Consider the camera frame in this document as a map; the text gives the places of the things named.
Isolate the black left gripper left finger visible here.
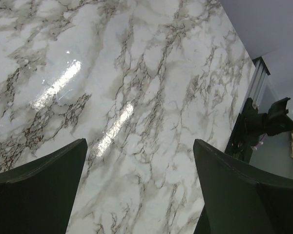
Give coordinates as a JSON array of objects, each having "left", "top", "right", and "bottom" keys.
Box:
[{"left": 0, "top": 138, "right": 87, "bottom": 234}]

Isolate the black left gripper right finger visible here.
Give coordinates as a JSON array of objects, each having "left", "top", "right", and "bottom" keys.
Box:
[{"left": 193, "top": 139, "right": 293, "bottom": 234}]

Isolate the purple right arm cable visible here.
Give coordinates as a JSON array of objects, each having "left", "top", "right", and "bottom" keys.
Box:
[{"left": 251, "top": 133, "right": 269, "bottom": 150}]

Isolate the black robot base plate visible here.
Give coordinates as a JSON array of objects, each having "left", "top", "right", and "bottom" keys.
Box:
[{"left": 225, "top": 97, "right": 262, "bottom": 163}]

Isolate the aluminium frame rail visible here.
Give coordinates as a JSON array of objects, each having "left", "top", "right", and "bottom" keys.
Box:
[{"left": 244, "top": 57, "right": 270, "bottom": 110}]

